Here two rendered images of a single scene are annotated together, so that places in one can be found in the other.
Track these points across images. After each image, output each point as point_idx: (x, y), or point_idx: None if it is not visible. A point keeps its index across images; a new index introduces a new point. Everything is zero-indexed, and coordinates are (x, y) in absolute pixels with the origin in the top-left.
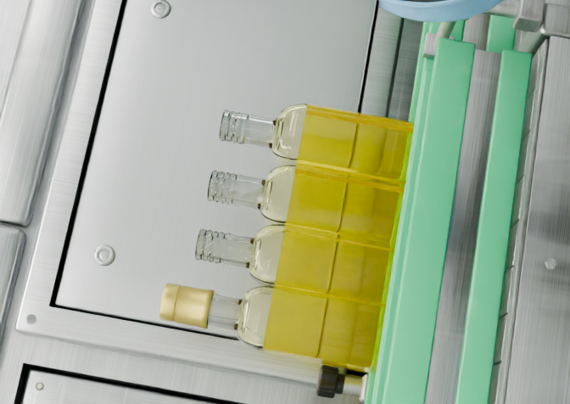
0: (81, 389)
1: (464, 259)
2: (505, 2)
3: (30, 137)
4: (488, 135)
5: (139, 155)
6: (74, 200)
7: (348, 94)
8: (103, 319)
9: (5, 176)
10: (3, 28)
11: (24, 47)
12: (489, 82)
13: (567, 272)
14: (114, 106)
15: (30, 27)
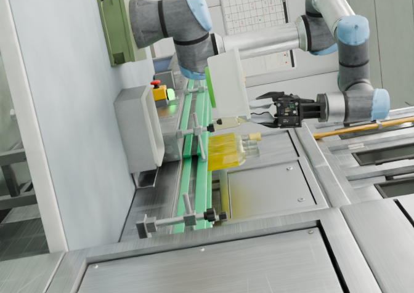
0: None
1: (190, 119)
2: (185, 130)
3: (323, 175)
4: (187, 127)
5: (290, 180)
6: (302, 170)
7: (233, 203)
8: (283, 161)
9: (325, 170)
10: (350, 192)
11: (338, 184)
12: None
13: (168, 117)
14: (302, 184)
15: (339, 188)
